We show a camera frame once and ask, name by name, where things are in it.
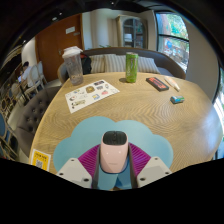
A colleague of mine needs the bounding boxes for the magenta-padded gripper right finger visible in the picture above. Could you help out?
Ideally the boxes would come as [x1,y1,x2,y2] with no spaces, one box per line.
[127,142,173,189]

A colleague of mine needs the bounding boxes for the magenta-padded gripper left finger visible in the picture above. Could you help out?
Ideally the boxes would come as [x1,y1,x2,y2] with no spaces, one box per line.
[56,142,102,190]

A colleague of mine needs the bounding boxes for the pink and black computer mouse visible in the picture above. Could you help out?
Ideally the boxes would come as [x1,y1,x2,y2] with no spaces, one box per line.
[99,130,129,174]

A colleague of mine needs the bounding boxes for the blue cloud-shaped mouse pad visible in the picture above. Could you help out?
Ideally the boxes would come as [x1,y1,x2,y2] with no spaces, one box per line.
[52,115,174,192]

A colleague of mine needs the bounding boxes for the yellow square sticker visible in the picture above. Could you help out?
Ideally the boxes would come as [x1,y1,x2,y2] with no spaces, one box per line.
[30,148,52,172]

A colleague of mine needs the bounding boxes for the grey tufted sofa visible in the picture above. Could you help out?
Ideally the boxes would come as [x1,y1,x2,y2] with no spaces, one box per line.
[14,85,63,158]

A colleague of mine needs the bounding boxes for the green and blue tissue pack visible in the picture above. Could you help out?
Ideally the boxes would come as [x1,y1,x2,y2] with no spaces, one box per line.
[169,95,186,105]

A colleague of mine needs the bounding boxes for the white sticker sheet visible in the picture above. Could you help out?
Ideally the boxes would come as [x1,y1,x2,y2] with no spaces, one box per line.
[64,79,121,114]

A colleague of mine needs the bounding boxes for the black box with orange print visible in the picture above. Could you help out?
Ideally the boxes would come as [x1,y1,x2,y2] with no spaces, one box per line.
[145,76,170,93]

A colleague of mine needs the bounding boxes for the group of chairs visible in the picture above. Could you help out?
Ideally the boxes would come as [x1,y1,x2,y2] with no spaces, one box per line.
[0,61,48,161]

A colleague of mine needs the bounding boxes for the side window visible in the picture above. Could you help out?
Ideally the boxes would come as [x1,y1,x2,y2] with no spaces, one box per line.
[213,66,224,158]

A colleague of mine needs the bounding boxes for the clear plastic lidded cup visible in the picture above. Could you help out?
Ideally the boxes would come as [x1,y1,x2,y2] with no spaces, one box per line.
[61,45,84,87]

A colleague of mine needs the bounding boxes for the green drink can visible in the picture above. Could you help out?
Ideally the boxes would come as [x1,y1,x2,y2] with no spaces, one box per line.
[125,51,139,84]

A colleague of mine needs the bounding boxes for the striped cushion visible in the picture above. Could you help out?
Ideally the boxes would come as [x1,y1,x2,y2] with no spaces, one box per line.
[89,54,107,74]
[103,53,128,74]
[137,55,161,75]

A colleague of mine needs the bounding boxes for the black bag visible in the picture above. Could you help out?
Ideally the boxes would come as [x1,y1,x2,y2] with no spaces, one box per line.
[79,53,93,76]

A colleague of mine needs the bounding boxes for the person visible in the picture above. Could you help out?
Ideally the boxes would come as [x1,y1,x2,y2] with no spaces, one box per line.
[18,60,35,86]

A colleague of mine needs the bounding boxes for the brown wooden door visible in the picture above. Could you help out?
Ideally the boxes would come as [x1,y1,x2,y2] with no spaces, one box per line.
[34,13,84,83]

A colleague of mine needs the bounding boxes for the large black-framed window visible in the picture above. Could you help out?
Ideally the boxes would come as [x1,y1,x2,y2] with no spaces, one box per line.
[154,11,190,73]

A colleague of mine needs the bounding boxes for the glass-door cabinet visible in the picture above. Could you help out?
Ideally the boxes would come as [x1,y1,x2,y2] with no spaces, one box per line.
[116,14,149,49]

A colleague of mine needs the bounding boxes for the white door sign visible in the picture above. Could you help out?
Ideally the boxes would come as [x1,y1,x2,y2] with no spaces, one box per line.
[65,25,77,35]

